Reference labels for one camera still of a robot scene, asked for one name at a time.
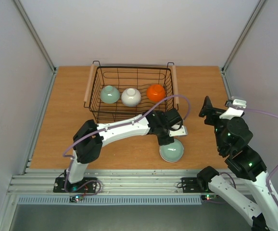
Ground pale green bowl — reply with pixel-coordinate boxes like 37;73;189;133
100;85;120;104
159;139;184;163

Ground orange bowl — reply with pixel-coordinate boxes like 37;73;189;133
146;84;165;102

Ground white bowl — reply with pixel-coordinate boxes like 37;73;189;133
121;88;141;107

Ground black wire dish rack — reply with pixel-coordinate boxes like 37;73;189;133
83;61;179;123

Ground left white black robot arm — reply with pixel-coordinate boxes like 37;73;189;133
63;108;187;192

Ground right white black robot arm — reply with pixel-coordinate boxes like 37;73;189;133
197;96;278;231

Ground right circuit board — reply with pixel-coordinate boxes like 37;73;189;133
201;194;218;201

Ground circuit board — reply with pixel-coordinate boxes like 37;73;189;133
69;195;84;203
201;194;218;201

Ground left circuit board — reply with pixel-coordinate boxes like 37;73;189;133
69;195;84;203

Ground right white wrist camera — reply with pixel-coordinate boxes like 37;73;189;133
219;96;247;120

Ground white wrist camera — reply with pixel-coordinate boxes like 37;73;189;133
169;125;188;137
219;96;247;120

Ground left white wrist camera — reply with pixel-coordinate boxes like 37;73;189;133
169;125;188;137

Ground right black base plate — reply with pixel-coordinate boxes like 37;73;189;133
181;177;210;193

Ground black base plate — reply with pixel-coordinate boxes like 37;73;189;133
53;177;98;193
181;177;210;193

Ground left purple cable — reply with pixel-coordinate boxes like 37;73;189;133
62;94;191;194

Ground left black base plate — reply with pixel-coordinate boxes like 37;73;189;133
53;177;98;193

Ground grey slotted cable duct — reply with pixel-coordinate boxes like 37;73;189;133
17;195;202;206

